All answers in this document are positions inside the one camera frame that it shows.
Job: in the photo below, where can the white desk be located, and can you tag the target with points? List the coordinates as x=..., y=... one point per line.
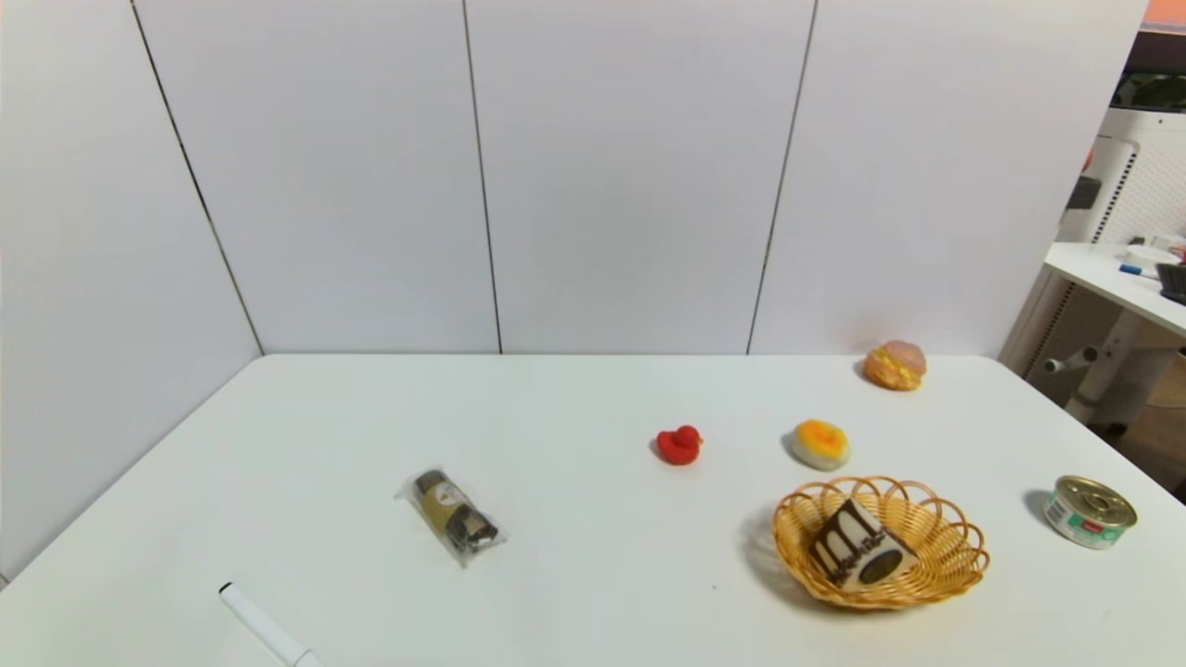
x=1098, y=278

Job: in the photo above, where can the white bun with orange topping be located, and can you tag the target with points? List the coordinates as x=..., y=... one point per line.
x=819, y=443

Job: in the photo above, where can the white pegboard panel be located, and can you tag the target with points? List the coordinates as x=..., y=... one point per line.
x=1154, y=185

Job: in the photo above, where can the black holder on pegboard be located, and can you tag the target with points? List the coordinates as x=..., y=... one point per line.
x=1082, y=193

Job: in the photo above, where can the small metal food can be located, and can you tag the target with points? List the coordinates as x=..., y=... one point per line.
x=1091, y=511

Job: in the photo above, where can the black keyboard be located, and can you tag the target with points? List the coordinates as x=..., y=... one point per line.
x=1173, y=282

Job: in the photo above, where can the yellow woven wicker basket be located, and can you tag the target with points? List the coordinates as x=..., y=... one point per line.
x=945, y=556

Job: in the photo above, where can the white marker with black cap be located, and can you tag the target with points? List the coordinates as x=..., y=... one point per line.
x=264, y=623

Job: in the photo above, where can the red rubber duck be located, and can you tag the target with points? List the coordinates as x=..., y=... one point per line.
x=677, y=446

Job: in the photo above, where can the blue pen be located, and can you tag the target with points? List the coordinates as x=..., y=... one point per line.
x=1132, y=270

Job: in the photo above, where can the cream puff burger toy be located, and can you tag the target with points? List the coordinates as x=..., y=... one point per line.
x=895, y=365

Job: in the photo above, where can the white dish on desk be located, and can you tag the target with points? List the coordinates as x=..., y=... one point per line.
x=1149, y=256

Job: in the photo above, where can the chocolate cake slice toy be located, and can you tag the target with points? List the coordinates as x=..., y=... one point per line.
x=857, y=547

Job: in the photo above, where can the plastic wrapped brown snack roll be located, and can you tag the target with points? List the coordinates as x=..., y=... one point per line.
x=452, y=512

